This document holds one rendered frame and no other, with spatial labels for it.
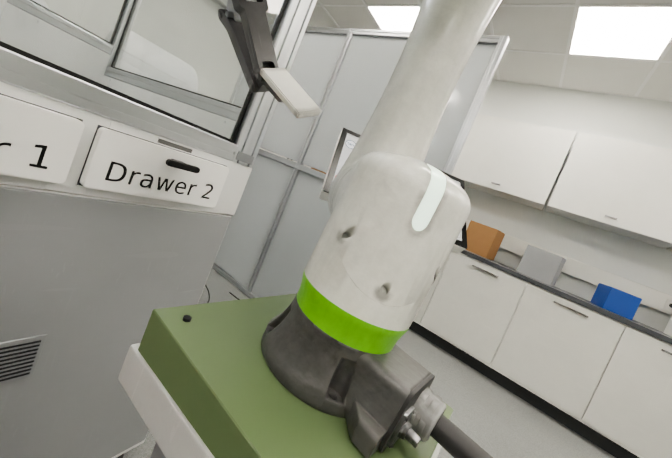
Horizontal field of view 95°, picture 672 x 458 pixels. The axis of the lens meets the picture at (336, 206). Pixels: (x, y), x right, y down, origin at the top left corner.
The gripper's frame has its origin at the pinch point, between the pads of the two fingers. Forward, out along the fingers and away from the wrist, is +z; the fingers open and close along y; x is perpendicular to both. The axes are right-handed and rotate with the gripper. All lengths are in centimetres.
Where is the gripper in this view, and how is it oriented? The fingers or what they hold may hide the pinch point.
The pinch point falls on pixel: (328, 40)
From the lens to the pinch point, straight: 29.2
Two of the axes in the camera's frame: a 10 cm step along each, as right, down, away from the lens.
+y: -3.9, 5.9, 7.1
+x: -7.1, 3.0, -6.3
